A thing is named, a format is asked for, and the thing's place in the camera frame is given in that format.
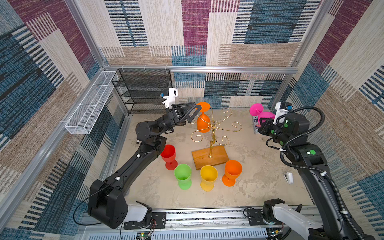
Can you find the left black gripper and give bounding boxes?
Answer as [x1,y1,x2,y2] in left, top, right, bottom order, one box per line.
[151,108,198,140]

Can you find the orange back wine glass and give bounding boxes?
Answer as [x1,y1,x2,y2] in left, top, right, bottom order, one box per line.
[197,102,211,133]

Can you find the orange wine glass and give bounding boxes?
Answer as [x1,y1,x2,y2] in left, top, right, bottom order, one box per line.
[197,102,211,133]
[222,160,243,187]

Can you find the pink plastic wine glass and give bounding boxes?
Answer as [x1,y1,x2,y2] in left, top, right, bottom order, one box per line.
[249,103,275,127]

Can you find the orange front wine glass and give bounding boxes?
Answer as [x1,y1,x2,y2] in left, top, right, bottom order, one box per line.
[222,160,243,187]

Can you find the red plastic wine glass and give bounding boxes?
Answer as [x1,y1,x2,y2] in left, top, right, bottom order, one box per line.
[161,145,178,171]

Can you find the green plastic wine glass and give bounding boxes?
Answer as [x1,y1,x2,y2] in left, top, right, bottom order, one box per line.
[174,164,192,190]

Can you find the yellow plastic wine glass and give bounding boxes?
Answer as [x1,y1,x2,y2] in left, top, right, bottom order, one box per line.
[200,165,218,192]

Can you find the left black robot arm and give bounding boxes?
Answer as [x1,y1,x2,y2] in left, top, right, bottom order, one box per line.
[88,102,202,229]

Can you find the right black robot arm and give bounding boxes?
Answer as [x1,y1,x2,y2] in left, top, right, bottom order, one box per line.
[258,107,374,240]

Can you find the wooden rack base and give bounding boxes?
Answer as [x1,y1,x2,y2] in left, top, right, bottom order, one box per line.
[192,146,230,170]

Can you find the paperback book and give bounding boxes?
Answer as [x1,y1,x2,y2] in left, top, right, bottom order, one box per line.
[252,116,260,135]

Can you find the white small device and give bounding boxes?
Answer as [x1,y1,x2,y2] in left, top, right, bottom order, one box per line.
[284,172,294,185]

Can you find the white mesh basket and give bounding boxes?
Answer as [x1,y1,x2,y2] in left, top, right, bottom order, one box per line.
[65,71,117,135]

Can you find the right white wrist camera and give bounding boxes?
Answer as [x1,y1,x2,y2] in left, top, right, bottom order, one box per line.
[273,102,293,125]

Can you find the gold wire glass rack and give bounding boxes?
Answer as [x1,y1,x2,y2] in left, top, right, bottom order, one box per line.
[191,108,242,148]

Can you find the black wire shelf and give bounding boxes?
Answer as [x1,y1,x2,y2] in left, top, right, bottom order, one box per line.
[112,69,174,115]

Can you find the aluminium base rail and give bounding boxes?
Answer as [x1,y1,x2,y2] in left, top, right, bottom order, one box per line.
[74,205,340,240]

